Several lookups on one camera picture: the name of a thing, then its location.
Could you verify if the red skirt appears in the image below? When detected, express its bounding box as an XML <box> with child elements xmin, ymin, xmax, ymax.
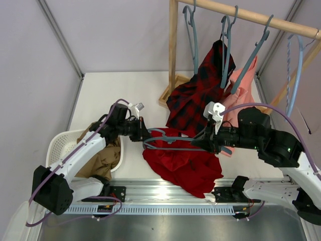
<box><xmin>142</xmin><ymin>128</ymin><xmax>223</xmax><ymax>198</ymax></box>

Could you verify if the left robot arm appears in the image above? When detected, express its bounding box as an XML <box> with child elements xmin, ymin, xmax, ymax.
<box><xmin>31</xmin><ymin>104</ymin><xmax>151</xmax><ymax>215</ymax></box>

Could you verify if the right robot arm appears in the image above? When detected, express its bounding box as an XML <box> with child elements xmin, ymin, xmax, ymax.
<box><xmin>191</xmin><ymin>102</ymin><xmax>320</xmax><ymax>225</ymax></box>

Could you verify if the grey-blue hanger with pink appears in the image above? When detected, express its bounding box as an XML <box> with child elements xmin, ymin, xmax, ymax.
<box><xmin>230</xmin><ymin>15</ymin><xmax>274</xmax><ymax>94</ymax></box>

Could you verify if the grey-blue hanger with plaid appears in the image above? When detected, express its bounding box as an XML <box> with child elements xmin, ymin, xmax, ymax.
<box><xmin>220</xmin><ymin>5</ymin><xmax>239</xmax><ymax>89</ymax></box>

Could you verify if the light blue hanger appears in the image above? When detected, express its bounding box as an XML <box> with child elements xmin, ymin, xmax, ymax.
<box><xmin>285</xmin><ymin>34</ymin><xmax>304</xmax><ymax>117</ymax></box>

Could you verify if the red navy plaid garment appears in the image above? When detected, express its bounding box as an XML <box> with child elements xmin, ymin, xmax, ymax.
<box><xmin>166</xmin><ymin>40</ymin><xmax>224</xmax><ymax>136</ymax></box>

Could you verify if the pink garment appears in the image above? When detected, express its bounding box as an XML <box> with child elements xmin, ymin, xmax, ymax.
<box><xmin>219</xmin><ymin>56</ymin><xmax>257</xmax><ymax>157</ymax></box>

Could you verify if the tan garment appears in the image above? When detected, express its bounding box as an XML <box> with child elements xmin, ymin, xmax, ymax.
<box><xmin>75</xmin><ymin>137</ymin><xmax>121</xmax><ymax>181</ymax></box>

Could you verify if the white perforated laundry basket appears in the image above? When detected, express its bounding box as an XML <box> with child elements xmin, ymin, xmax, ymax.
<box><xmin>46</xmin><ymin>129</ymin><xmax>125</xmax><ymax>174</ymax></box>

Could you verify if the wooden clothes rack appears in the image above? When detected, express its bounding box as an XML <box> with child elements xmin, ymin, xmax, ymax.
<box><xmin>158</xmin><ymin>1</ymin><xmax>320</xmax><ymax>107</ymax></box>

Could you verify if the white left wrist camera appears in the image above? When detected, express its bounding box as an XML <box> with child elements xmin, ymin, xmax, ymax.
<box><xmin>128</xmin><ymin>102</ymin><xmax>144</xmax><ymax>118</ymax></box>

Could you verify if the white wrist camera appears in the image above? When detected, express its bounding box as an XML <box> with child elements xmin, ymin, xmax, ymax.
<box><xmin>128</xmin><ymin>102</ymin><xmax>144</xmax><ymax>118</ymax></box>
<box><xmin>203</xmin><ymin>101</ymin><xmax>226</xmax><ymax>135</ymax></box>

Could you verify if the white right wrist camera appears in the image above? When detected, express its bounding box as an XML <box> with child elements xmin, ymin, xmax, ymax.
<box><xmin>203</xmin><ymin>101</ymin><xmax>226</xmax><ymax>135</ymax></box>

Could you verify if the aluminium mounting rail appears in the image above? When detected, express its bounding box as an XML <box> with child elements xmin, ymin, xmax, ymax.
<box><xmin>67</xmin><ymin>178</ymin><xmax>299</xmax><ymax>205</ymax></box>

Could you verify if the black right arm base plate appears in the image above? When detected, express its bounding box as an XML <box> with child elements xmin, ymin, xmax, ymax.
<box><xmin>211</xmin><ymin>186</ymin><xmax>261</xmax><ymax>203</ymax></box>

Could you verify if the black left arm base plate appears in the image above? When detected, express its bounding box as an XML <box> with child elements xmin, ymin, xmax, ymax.
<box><xmin>81</xmin><ymin>186</ymin><xmax>126</xmax><ymax>202</ymax></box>

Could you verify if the white slotted cable duct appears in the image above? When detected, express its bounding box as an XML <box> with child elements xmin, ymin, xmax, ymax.
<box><xmin>65</xmin><ymin>204</ymin><xmax>249</xmax><ymax>215</ymax></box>

